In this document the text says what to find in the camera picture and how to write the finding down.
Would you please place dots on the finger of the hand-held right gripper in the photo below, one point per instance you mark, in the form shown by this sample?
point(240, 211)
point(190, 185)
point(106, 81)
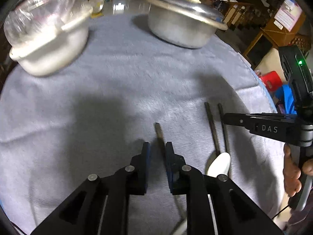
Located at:
point(239, 120)

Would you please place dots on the clear plastic bag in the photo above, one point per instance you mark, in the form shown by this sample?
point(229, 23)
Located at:
point(36, 12)

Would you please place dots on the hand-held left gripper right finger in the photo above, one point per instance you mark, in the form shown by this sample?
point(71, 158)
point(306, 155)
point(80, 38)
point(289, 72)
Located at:
point(176, 176)

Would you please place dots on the white pot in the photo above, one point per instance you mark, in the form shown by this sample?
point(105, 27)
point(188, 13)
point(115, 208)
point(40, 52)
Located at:
point(49, 53)

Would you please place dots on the aluminium pot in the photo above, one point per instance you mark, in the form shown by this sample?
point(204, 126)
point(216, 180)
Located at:
point(176, 29)

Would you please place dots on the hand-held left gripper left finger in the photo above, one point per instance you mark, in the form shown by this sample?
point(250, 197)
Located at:
point(139, 176)

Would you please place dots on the wooden stair railing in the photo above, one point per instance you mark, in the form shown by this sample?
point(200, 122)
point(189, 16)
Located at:
point(232, 7)

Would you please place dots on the beige sofa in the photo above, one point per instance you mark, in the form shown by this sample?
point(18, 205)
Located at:
point(269, 58)

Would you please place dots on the grey tablecloth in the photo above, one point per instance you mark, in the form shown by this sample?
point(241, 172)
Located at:
point(122, 78)

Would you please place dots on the dark metal chopstick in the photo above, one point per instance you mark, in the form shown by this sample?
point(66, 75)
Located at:
point(159, 133)
point(211, 127)
point(226, 139)

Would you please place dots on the person's right hand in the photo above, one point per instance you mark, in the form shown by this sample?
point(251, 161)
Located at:
point(292, 178)

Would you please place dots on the red plastic chair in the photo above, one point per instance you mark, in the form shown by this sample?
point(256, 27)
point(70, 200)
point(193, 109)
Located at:
point(271, 80)

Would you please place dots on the blue jacket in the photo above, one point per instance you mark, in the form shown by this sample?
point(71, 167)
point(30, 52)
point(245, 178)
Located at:
point(288, 100)

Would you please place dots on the pink wall calendar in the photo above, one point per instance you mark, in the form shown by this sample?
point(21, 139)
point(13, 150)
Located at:
point(287, 14)

